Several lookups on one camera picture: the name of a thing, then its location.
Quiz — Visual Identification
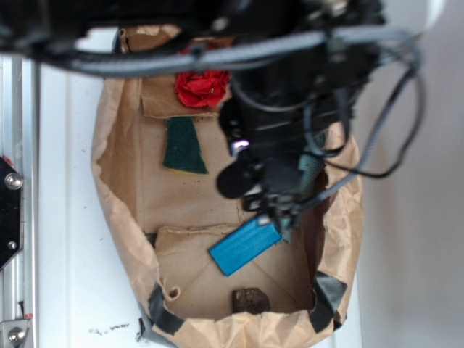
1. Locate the green scouring sponge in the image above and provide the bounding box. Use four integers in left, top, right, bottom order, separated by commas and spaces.
162, 116, 209, 175

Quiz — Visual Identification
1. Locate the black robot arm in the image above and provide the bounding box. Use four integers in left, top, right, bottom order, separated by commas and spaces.
1, 1, 385, 228

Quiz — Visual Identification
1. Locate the red crumpled cloth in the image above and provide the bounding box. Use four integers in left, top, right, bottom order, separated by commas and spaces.
174, 70, 231, 108

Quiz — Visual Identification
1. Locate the brown paper bag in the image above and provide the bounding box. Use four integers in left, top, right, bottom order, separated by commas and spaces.
90, 25, 365, 348

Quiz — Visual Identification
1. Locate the black metal bracket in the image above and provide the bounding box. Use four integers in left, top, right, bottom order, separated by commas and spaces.
0, 157, 24, 270

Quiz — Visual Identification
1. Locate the light blue towel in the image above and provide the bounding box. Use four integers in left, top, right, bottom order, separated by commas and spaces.
280, 147, 324, 243

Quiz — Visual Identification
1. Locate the dark brown rock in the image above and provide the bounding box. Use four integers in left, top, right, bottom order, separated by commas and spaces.
232, 288, 270, 315

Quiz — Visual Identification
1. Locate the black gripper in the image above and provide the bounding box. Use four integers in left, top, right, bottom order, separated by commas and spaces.
217, 46, 366, 230

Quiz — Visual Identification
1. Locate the blue block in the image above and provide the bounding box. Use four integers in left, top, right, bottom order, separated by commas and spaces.
208, 218, 282, 277

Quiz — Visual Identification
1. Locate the thin black cable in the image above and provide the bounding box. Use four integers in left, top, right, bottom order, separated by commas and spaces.
231, 68, 426, 179

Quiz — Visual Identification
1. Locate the white plastic tray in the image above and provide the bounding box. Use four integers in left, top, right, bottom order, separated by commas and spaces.
37, 25, 363, 348

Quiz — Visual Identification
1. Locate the aluminium frame rail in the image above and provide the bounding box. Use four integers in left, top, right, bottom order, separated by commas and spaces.
1, 54, 40, 347

